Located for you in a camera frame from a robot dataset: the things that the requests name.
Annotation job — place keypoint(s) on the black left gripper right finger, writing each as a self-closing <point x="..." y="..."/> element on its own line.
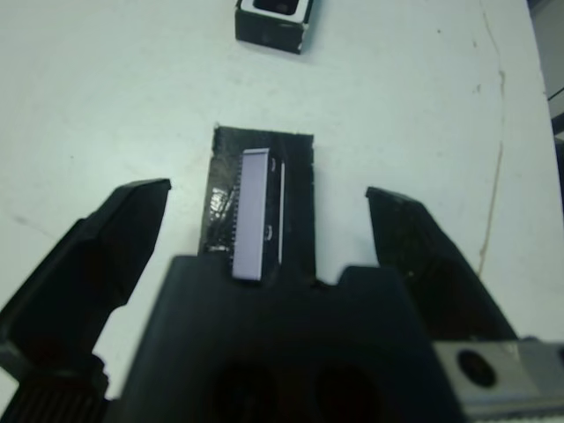
<point x="432" y="273"/>

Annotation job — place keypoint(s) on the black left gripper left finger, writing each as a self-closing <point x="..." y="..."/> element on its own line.
<point x="88" y="273"/>

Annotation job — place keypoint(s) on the black box with white insert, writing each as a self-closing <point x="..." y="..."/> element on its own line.
<point x="269" y="33"/>

